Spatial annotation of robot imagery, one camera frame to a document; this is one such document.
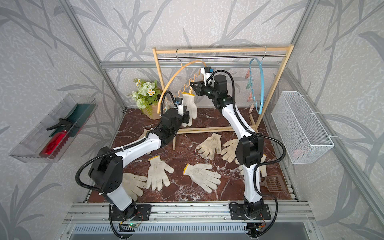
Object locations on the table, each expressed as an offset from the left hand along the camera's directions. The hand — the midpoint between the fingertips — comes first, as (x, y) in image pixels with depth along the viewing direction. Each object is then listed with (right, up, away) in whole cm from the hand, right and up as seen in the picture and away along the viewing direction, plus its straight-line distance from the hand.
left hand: (187, 106), depth 83 cm
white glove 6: (+9, -41, +2) cm, 42 cm away
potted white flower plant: (-25, +8, +5) cm, 27 cm away
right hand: (+2, +13, -2) cm, 13 cm away
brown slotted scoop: (+49, -44, 0) cm, 66 cm away
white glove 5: (-18, -39, +2) cm, 43 cm away
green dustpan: (-53, -6, -11) cm, 54 cm away
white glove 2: (+1, +3, -1) cm, 4 cm away
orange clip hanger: (+5, +23, +22) cm, 32 cm away
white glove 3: (+14, -25, +16) cm, 33 cm away
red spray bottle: (-51, -18, -24) cm, 59 cm away
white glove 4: (+27, -29, +12) cm, 41 cm away
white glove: (-33, -19, +21) cm, 44 cm away
